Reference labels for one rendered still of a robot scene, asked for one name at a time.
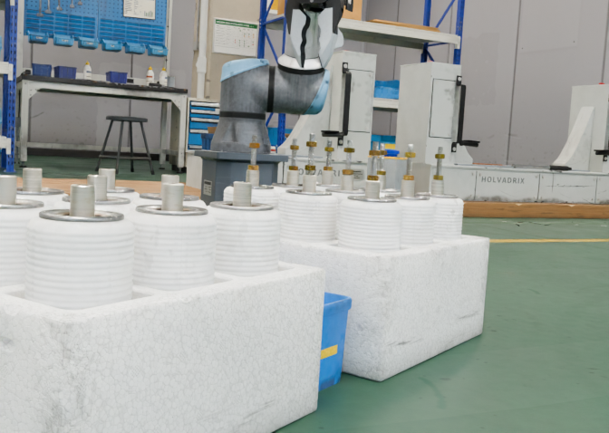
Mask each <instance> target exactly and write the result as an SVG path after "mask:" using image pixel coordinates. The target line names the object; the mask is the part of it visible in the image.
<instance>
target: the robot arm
mask: <svg viewBox="0 0 609 433"><path fill-rule="evenodd" d="M344 6H345V10H348V11H350V12H352V11H353V0H351V3H350V4H349V3H348V0H287V3H286V7H285V18H286V33H285V53H284V54H283V55H282V56H280V57H279V58H278V63H277V66H270V65H269V61H268V60H267V59H243V60H235V61H230V62H227V63H225V64H224V65H223V67H222V74H221V80H220V82H221V86H220V105H219V121H218V125H217V128H216V131H215V133H214V136H213V139H212V141H211V145H210V151H221V152H235V153H250V154H251V148H249V143H252V138H253V135H257V143H260V147H259V149H257V152H256V154H271V144H270V140H269V137H268V133H267V129H266V113H267V112H273V113H287V114H301V115H303V116H304V115H316V114H319V113H320V112H321V111H322V109H323V107H324V104H325V100H326V96H327V92H328V87H329V81H330V72H329V70H327V69H325V67H326V66H327V64H328V63H329V61H330V60H331V58H332V55H333V52H334V49H336V48H339V47H342V46H343V35H342V33H341V32H340V30H339V28H338V24H339V23H340V21H341V18H342V16H343V10H344Z"/></svg>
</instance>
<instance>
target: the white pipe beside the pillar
mask: <svg viewBox="0 0 609 433"><path fill-rule="evenodd" d="M207 27H208V0H201V13H200V33H199V52H198V61H197V63H196V66H197V67H198V68H197V73H198V89H197V98H200V99H204V84H205V73H206V68H207V58H206V46H207Z"/></svg>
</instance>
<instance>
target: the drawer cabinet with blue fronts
mask: <svg viewBox="0 0 609 433"><path fill-rule="evenodd" d="M219 105H220V100H211V99H200V98H187V108H186V128H185V148H184V168H181V171H183V173H187V161H188V153H187V152H186V149H188V150H195V149H202V139H201V138H200V133H208V127H216V126H217V125H218V121H219ZM178 139H179V108H178V107H177V106H176V104H175V103H174V102H173V101H172V102H171V121H170V142H169V149H170V150H178ZM177 159H178V155H171V154H169V164H172V165H171V170H174V171H179V168H177Z"/></svg>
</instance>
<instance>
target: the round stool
mask: <svg viewBox="0 0 609 433"><path fill-rule="evenodd" d="M106 120H111V123H110V126H109V128H108V131H107V135H106V138H105V141H104V143H103V146H102V149H101V155H100V156H99V160H98V163H97V167H96V169H95V170H94V171H98V170H99V166H100V164H101V161H102V158H105V159H117V162H116V169H115V174H118V173H119V162H120V159H130V172H134V167H133V160H148V161H149V163H150V172H151V175H155V173H154V170H153V167H152V163H151V157H150V152H149V147H148V143H147V139H146V135H145V131H144V127H143V123H142V122H148V119H147V118H141V117H129V116H112V115H108V116H106ZM114 120H116V121H121V130H120V138H119V147H118V154H117V155H103V152H104V150H105V147H106V144H107V140H108V138H109V135H110V132H111V126H112V123H113V121H114ZM124 121H128V122H129V123H130V156H120V154H121V140H122V132H123V124H124ZM133 122H139V123H140V126H141V131H142V135H143V138H144V143H145V147H146V151H147V155H148V157H147V158H146V157H134V156H133V144H132V123H133Z"/></svg>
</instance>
